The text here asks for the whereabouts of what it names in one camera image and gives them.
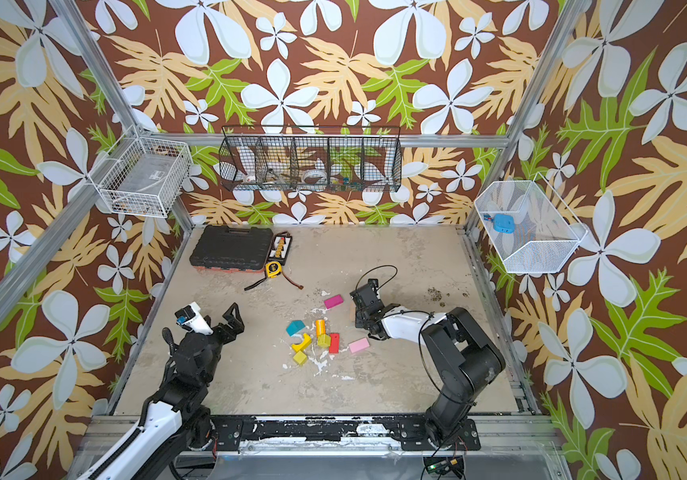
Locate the red wood block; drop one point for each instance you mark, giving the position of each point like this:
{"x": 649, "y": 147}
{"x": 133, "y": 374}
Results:
{"x": 334, "y": 347}

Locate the black tool case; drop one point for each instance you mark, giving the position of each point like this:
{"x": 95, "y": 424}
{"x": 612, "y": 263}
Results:
{"x": 227, "y": 248}

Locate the white wire basket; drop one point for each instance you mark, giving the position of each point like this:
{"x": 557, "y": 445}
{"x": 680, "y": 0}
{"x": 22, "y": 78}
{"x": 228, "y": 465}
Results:
{"x": 142, "y": 174}

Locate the yellow cube block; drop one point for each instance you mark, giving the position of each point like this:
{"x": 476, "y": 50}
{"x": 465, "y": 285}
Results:
{"x": 300, "y": 358}

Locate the blue object in basket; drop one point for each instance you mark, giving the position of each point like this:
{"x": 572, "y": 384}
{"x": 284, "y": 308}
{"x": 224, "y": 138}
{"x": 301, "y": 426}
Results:
{"x": 501, "y": 223}

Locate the electronics board with led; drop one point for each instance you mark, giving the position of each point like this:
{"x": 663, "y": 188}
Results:
{"x": 445, "y": 467}

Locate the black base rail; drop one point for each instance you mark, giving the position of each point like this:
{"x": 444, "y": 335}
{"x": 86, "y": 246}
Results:
{"x": 409, "y": 432}

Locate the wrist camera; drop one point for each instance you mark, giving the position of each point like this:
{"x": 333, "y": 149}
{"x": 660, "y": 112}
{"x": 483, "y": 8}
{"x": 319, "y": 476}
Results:
{"x": 191, "y": 319}
{"x": 368, "y": 295}

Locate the yellow tape measure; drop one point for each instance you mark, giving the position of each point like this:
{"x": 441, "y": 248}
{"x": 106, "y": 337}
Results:
{"x": 273, "y": 269}

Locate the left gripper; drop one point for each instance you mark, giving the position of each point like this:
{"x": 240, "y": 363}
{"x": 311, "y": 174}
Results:
{"x": 235, "y": 325}

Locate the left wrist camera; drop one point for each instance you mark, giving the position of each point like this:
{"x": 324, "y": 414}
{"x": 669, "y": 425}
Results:
{"x": 191, "y": 319}

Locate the pink wood block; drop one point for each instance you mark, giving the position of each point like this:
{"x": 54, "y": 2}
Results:
{"x": 358, "y": 345}

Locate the magenta wood block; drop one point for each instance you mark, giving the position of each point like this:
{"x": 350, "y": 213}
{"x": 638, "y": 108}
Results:
{"x": 334, "y": 301}

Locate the yellow-green cube block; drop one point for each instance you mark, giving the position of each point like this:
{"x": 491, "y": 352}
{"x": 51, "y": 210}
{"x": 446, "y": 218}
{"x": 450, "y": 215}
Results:
{"x": 324, "y": 340}

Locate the white mesh basket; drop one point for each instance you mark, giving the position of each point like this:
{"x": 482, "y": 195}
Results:
{"x": 547, "y": 231}

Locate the yellow arch block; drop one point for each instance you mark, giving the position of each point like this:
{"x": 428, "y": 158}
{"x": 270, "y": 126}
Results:
{"x": 304, "y": 344}

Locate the teal wood block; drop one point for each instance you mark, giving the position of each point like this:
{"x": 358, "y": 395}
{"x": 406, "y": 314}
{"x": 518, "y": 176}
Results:
{"x": 296, "y": 327}

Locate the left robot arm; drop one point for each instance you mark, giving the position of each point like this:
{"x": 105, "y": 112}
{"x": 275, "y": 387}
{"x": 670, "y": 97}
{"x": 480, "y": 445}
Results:
{"x": 174, "y": 419}

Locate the black wire basket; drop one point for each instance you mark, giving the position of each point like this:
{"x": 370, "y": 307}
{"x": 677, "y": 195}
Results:
{"x": 311, "y": 157}

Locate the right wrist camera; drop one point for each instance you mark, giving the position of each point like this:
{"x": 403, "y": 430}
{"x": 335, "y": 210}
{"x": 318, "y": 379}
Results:
{"x": 368, "y": 295}

